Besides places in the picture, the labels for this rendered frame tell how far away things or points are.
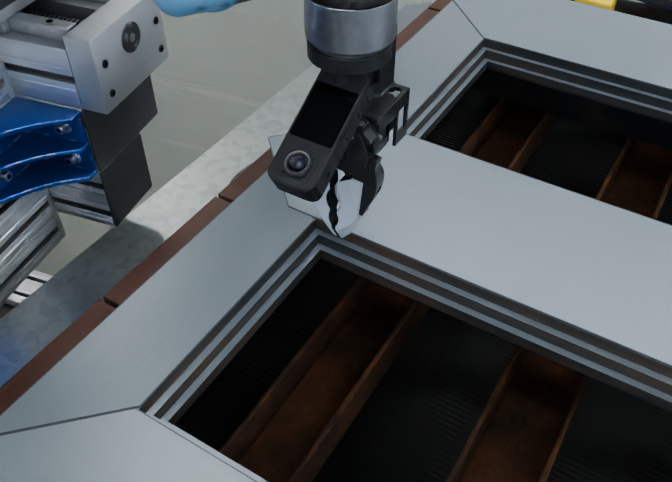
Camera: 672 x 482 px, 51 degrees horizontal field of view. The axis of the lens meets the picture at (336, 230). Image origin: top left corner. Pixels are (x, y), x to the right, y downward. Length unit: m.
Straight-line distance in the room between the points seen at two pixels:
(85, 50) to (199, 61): 1.96
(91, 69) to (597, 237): 0.55
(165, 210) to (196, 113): 1.44
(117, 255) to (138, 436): 0.43
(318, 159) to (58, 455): 0.30
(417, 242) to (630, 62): 0.47
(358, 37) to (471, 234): 0.26
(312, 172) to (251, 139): 0.58
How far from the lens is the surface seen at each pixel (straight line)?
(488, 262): 0.71
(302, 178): 0.57
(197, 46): 2.84
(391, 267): 0.71
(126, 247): 0.99
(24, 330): 0.93
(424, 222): 0.74
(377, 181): 0.64
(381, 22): 0.57
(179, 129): 2.39
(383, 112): 0.63
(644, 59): 1.08
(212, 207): 0.80
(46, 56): 0.84
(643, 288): 0.73
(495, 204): 0.77
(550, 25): 1.12
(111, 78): 0.83
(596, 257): 0.74
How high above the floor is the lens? 1.35
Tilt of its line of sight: 43 degrees down
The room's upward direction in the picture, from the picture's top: straight up
